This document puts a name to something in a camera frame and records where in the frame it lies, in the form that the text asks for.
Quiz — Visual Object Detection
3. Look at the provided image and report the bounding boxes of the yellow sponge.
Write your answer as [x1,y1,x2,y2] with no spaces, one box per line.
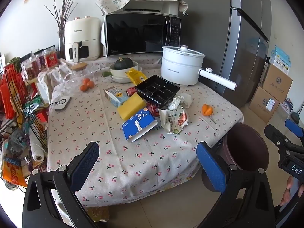
[117,93,146,121]

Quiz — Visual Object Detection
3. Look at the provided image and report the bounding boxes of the dried twigs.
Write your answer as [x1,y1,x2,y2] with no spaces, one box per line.
[45,0,76,32]

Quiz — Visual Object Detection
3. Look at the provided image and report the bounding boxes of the dark green pumpkin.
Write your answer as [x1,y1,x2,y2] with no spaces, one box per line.
[114,57,134,70]

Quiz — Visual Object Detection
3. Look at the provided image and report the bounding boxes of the orange snack bag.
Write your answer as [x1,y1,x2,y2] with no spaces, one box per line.
[1,157,28,188]

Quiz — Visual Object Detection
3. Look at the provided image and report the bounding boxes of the white round-dial device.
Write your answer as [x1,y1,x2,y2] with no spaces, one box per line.
[54,95,72,112]

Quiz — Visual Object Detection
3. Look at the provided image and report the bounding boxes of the pink printed package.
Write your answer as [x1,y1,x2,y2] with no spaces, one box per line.
[280,97,295,113]

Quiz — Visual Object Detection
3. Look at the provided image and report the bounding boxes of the white tissue wad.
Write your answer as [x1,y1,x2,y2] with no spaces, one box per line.
[178,93,192,108]

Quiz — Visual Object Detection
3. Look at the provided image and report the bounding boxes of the yellow snack packet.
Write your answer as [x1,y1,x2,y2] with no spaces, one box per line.
[125,68,148,86]

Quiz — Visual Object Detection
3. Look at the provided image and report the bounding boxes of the black plastic tray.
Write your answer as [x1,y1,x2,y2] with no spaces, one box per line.
[135,75,180,107]

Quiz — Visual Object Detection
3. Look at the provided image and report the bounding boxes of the cherry print tablecloth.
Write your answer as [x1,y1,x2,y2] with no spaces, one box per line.
[38,52,245,207]

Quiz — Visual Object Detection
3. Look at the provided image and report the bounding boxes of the brown plastic bin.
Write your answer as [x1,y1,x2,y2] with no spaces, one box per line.
[201,123,281,193]

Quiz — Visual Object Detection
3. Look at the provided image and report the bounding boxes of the black wire rack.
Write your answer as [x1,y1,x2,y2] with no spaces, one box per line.
[0,59,50,152]

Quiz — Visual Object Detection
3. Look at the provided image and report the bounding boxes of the person's right hand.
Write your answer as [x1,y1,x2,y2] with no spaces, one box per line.
[280,175,300,207]

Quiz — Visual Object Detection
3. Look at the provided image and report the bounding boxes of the white electric pot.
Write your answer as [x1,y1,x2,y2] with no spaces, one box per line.
[161,45,237,91]

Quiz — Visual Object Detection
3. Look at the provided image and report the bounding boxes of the red packets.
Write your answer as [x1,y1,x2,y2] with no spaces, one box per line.
[0,63,26,119]

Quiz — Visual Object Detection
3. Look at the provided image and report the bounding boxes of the blue paper box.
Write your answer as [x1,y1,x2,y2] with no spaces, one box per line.
[122,108,158,143]

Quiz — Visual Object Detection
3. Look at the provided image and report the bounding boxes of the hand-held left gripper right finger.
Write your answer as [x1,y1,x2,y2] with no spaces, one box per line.
[196,142,276,228]

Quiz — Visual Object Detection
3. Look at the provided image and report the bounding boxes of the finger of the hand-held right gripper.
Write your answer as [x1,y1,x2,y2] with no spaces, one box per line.
[284,118,304,145]
[264,124,297,154]

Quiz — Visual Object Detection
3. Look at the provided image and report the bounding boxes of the grey refrigerator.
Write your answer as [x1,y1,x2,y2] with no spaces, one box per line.
[179,0,272,108]

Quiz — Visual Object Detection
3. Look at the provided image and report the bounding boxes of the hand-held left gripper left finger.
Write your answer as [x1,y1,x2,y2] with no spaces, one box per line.
[22,142,100,228]

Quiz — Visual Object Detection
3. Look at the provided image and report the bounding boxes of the black microwave oven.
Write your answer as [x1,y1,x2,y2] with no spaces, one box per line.
[103,12,182,57]

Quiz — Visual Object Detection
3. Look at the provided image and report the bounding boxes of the white boxy appliance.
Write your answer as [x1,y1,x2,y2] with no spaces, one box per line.
[123,0,180,17]

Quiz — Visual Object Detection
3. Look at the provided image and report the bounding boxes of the light blue milk carton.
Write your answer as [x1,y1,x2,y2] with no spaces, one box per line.
[104,87,130,107]

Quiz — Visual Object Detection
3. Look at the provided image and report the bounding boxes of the white printed snack wrapper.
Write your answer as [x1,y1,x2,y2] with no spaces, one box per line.
[159,104,189,135]

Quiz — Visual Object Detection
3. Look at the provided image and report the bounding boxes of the cream air fryer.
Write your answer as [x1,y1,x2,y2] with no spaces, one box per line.
[64,17,101,62]

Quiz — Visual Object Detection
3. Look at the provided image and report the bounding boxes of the glass vase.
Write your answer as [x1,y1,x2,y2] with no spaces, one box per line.
[58,30,67,59]

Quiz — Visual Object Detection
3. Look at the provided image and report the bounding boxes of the clear jar black lid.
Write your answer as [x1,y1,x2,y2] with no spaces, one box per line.
[22,57,36,79]
[34,51,47,73]

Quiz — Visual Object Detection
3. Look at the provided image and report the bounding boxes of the orange peel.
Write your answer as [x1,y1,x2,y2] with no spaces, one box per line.
[202,104,217,124]

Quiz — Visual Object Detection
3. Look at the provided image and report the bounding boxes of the blue and white box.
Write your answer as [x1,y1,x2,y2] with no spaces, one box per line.
[269,45,291,75]

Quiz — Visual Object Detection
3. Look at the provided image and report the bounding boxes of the glass dome wooden top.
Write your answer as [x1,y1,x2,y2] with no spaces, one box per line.
[63,62,96,91]

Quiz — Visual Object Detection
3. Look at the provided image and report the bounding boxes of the cream bowl with handle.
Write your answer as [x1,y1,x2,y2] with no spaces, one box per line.
[109,61,139,78]

